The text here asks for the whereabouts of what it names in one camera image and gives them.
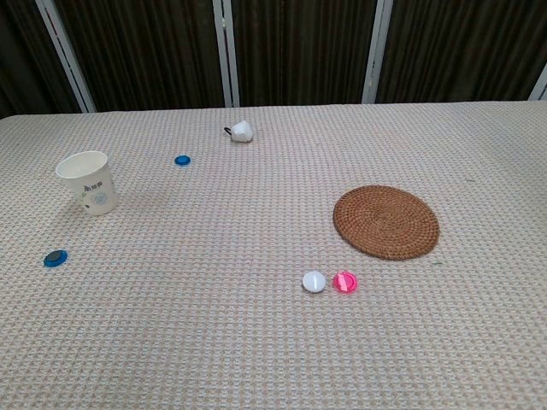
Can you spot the round woven rattan coaster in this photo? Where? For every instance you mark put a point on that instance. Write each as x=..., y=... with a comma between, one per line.
x=386, y=222

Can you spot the white ball with black loop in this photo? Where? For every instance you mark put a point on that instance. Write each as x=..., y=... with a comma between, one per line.
x=242, y=131

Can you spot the white bottle cap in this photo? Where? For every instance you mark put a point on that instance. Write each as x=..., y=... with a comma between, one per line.
x=314, y=282

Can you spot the small blue bottle cap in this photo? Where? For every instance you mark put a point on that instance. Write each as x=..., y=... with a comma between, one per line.
x=182, y=160

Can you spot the pink bottle cap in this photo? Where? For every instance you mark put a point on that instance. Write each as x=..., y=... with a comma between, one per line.
x=345, y=282

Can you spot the beige woven tablecloth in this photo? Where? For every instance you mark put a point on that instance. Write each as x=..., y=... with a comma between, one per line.
x=213, y=320

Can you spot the dark pleated curtain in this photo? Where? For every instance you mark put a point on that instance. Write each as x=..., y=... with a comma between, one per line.
x=149, y=51

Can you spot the blue cap with grey centre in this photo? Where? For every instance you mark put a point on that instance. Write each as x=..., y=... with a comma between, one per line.
x=55, y=258

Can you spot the white metal frame post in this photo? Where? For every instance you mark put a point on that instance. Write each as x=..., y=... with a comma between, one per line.
x=65, y=55
x=540, y=89
x=226, y=55
x=377, y=51

